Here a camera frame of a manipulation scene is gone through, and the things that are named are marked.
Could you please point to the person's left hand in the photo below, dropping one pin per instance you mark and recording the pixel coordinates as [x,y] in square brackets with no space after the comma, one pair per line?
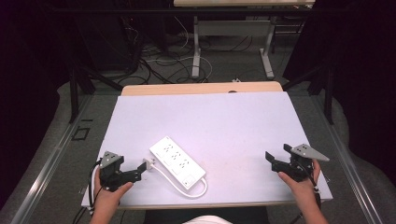
[109,196]

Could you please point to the white power strip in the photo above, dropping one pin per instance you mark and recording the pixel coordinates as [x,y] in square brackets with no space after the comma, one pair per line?
[177,162]

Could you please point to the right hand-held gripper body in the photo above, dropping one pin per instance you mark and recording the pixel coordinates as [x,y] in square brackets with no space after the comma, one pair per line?
[299,168]

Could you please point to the person's right hand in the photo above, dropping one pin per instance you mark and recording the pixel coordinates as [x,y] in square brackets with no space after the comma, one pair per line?
[300,189]

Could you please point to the black floor hatch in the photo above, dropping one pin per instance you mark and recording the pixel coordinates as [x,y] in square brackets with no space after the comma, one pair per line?
[81,133]

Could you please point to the black curtain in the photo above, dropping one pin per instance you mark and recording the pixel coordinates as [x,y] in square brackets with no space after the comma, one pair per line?
[367,77]
[28,46]

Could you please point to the black metal stand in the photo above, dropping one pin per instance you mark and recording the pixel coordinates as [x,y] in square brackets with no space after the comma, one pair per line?
[328,93]
[74,93]

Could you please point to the person's dark trousers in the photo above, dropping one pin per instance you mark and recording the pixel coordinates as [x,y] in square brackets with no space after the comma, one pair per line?
[162,216]

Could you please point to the aluminium floor rail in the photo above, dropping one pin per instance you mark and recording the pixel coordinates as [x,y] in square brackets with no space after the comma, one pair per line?
[355,174]
[46,171]

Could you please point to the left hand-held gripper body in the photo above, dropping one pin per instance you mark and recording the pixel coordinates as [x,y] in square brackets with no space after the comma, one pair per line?
[111,172]

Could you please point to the white table mat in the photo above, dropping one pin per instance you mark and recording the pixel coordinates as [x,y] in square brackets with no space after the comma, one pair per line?
[218,124]

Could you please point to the white desk with metal legs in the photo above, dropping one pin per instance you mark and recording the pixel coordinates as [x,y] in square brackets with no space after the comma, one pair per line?
[196,46]

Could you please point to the wooden table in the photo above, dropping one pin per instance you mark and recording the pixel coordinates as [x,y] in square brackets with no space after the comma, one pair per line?
[186,88]

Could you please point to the white plug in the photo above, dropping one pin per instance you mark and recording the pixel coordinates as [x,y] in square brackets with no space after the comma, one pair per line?
[149,163]

